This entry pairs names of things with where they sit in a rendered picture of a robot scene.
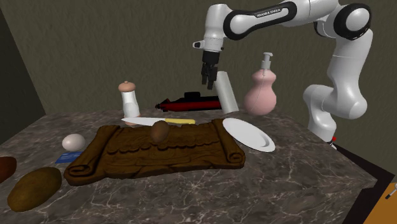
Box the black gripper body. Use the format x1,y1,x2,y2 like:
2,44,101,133
201,50,220,76

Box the red and black submarine toy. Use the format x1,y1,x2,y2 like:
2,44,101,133
155,92,223,113

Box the pink soap dispenser bottle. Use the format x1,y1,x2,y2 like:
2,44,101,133
242,52,277,116

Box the white plate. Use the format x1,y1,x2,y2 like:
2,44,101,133
222,117,276,153

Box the small brown egg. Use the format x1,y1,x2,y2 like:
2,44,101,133
150,120,171,144

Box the white pepper mill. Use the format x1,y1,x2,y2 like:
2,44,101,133
118,81,141,126

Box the brown carved wooden board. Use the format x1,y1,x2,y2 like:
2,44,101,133
63,118,246,187

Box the white egg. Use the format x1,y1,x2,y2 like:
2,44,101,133
61,133,87,153

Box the blue card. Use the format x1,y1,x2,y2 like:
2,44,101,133
55,151,84,164

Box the dark robot stand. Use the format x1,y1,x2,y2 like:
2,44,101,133
333,143,396,224

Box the brown potato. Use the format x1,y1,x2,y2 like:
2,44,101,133
7,167,63,213

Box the orange wooden cabinet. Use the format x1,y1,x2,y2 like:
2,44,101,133
361,182,397,224

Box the reddish brown round fruit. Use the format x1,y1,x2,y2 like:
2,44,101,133
0,156,18,184

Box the yellow handled knife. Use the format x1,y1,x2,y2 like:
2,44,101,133
120,116,197,127

